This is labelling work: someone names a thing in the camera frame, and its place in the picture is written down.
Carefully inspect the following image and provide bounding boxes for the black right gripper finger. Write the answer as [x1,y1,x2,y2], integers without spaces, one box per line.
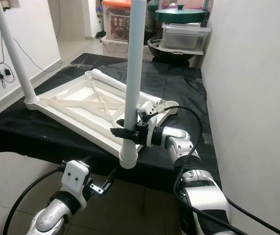
[110,127,138,142]

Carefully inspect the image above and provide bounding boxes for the white plastic children table top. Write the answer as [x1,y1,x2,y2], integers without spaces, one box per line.
[23,70,180,169]

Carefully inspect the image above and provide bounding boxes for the black table cloth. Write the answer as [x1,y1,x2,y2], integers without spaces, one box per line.
[0,53,221,191]

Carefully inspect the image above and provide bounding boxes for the beige cloth covered bench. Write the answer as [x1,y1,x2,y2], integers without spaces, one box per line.
[101,38,132,59]

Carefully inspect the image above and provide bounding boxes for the black floor mop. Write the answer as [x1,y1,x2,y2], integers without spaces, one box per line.
[95,0,107,39]

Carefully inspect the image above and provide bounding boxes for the clear plastic storage box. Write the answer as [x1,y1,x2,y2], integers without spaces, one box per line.
[160,23,211,53]

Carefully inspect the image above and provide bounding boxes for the orange lid storage box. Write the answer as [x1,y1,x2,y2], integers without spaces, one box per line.
[102,0,133,42]

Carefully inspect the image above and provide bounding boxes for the dark green round lid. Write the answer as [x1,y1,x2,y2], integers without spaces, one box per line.
[155,5,207,24]

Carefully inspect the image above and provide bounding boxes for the pink storage box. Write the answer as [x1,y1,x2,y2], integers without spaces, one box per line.
[169,0,214,10]

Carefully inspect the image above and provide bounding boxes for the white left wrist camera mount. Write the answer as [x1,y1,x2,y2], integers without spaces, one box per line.
[62,161,91,199]

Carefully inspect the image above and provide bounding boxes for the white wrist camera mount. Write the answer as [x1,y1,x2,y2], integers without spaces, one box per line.
[62,161,91,199]
[138,105,161,147]

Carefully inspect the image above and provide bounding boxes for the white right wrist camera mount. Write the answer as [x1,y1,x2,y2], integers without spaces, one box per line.
[138,105,161,147]

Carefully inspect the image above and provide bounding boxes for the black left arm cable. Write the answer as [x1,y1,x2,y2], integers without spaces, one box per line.
[3,166,65,235]

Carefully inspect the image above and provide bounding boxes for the black wall cables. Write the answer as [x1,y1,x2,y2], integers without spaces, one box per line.
[0,37,62,89]

